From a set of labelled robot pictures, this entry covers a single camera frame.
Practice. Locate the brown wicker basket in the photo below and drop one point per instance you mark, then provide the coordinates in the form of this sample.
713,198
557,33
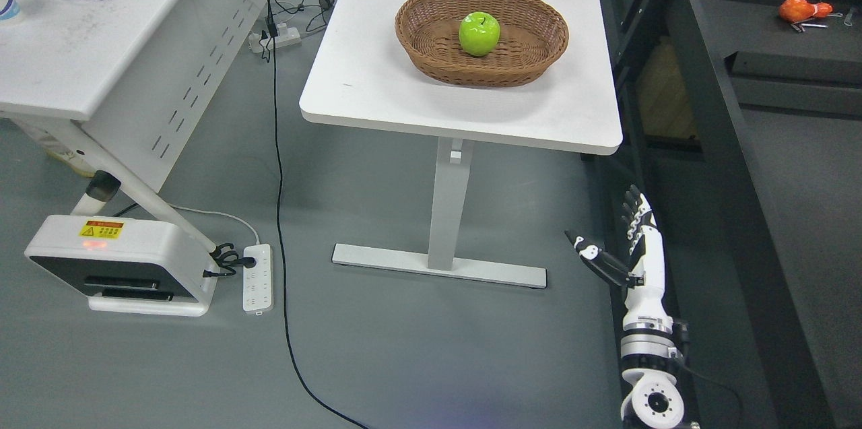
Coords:
533,36

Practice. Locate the white power strip near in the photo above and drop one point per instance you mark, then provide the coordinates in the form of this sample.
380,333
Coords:
257,296

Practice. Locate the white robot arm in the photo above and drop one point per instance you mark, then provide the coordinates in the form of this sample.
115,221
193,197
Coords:
650,360

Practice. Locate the white perforated desk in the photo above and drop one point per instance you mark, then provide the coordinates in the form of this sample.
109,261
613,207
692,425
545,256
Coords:
123,81

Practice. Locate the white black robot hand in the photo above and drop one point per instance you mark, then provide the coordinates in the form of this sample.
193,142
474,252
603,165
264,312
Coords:
643,276

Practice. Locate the white power strip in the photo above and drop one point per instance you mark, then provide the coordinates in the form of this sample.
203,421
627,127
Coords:
257,296
285,36

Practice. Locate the black shelf frame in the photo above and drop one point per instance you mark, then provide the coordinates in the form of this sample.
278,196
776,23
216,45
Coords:
745,135

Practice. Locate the orange toy on shelf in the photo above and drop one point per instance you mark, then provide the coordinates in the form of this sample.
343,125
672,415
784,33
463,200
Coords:
803,14

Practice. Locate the white table leg frame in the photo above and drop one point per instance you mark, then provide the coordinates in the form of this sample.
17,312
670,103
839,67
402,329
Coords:
452,173

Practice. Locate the white power strip far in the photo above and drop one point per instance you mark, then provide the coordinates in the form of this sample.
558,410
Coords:
285,36

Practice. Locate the white machine with warning label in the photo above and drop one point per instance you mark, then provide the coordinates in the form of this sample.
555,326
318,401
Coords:
127,265

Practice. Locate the green apple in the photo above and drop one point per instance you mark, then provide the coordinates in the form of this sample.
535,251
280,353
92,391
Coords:
479,33

